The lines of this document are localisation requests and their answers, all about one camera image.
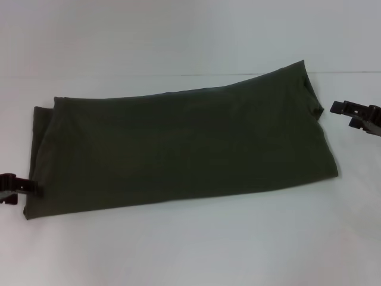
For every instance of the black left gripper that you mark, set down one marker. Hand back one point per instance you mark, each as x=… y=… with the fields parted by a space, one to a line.
x=4 y=184

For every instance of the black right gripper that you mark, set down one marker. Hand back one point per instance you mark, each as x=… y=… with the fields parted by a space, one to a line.
x=375 y=120

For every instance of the dark green FREE! t-shirt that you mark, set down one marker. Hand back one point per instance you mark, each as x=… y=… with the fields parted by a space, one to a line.
x=178 y=143

